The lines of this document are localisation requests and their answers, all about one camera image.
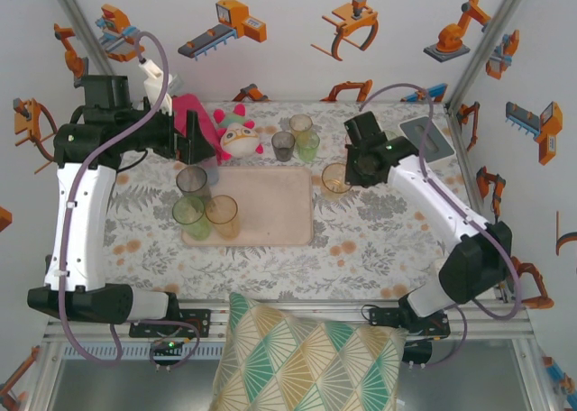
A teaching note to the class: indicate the amber translucent plastic cup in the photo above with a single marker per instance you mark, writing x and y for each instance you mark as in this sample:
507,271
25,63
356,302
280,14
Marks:
300,125
334,181
223,217

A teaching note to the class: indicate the grey translucent plastic cup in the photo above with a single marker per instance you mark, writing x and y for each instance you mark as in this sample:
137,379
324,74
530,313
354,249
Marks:
193,181
283,149

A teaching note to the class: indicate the beige rectangular tray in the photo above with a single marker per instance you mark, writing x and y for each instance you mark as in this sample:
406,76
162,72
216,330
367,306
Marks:
270,203

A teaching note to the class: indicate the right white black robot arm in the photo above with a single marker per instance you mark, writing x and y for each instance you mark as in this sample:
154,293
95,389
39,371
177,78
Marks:
433,199

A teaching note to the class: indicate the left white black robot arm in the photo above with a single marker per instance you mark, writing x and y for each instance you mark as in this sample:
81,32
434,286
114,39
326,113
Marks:
81,231

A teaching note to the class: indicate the pink rolled towel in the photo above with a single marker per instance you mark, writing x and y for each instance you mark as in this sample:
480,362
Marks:
189,102

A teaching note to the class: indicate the white pink plush toy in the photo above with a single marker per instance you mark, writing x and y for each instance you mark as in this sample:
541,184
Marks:
239,138

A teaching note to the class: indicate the white grey tissue box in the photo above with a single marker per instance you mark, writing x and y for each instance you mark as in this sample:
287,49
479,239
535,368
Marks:
439,145

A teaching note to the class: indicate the floral printed tablecloth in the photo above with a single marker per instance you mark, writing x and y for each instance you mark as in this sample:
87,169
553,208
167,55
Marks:
279,280

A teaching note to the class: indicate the small black controller box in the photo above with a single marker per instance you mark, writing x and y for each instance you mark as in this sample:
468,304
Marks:
417,352

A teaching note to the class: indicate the teal yellow patterned pillow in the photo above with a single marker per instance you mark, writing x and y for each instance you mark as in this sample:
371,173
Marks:
306,361

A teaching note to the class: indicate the small board with green light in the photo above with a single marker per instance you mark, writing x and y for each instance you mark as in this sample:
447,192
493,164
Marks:
167,345

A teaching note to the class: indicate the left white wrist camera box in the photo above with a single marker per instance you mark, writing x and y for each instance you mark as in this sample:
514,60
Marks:
155,86

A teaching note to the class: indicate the aluminium frame post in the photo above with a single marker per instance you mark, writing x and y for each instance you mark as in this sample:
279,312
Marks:
76,14
491,41

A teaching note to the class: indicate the aluminium side rail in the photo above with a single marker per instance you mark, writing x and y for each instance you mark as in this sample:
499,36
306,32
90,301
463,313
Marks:
459,129

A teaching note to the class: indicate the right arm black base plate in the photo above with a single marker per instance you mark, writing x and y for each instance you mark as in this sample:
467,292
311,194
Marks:
378,316

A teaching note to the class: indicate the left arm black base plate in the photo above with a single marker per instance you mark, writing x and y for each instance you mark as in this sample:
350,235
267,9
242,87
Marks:
203,314

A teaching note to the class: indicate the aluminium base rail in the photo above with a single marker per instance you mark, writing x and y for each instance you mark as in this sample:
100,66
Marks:
218,321

